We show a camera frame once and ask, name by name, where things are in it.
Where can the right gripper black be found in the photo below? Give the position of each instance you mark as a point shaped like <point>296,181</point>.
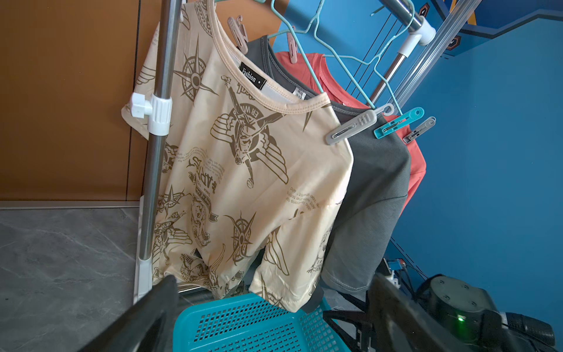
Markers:
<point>353,327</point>

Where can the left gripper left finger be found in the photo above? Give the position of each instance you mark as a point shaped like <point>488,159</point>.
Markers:
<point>146,326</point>

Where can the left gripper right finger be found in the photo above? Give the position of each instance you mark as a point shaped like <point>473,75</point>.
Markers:
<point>402,325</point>

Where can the grey garment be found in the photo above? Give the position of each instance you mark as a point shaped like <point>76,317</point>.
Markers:
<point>379,181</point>

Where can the beige patterned cloth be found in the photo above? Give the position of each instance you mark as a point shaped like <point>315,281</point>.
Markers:
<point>237,176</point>

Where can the grey clothespin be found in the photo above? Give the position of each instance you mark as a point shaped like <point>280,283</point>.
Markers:
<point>419,130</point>

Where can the teal clothespin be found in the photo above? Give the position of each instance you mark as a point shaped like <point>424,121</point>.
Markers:
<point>400,122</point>

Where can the cream white clothespin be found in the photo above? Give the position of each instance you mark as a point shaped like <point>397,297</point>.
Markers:
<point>358,124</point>

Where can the red t-shirt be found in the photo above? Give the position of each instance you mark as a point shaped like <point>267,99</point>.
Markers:
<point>409,145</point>

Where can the pink clothespin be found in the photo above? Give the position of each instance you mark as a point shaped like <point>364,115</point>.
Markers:
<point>292,48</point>

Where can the beige clothespin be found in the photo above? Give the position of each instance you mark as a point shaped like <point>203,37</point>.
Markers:
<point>239,33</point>

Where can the white wire hanger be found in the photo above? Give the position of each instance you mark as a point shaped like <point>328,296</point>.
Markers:
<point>313,26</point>

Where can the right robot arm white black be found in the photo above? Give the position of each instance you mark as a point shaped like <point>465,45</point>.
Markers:
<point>444,314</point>

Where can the teal plastic laundry basket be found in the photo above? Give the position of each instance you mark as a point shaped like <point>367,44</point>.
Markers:
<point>249,323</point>

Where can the metal clothes drying rack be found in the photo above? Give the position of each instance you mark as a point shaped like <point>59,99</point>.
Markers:
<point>158,132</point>

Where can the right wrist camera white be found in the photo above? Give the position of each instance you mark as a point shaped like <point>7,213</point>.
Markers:
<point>391,270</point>

